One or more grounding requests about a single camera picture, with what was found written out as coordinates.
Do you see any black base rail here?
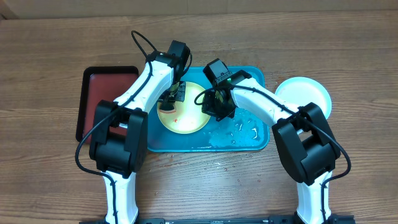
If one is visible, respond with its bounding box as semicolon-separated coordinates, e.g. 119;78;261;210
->
79;214;356;224

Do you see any black red rectangular tray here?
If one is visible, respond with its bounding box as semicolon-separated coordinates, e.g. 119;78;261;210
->
76;66;139;142

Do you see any light blue plate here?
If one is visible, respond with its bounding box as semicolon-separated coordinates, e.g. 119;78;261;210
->
275;77;332;119

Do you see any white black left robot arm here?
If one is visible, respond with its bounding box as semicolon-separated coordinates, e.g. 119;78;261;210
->
88;40;191;223

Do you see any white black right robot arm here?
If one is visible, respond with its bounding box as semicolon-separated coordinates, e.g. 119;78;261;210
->
201;68;341;223

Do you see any teal plastic tray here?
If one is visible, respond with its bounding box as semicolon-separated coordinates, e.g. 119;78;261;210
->
148;67;270;152

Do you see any yellow plate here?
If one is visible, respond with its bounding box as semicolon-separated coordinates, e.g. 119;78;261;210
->
157;82;210;134

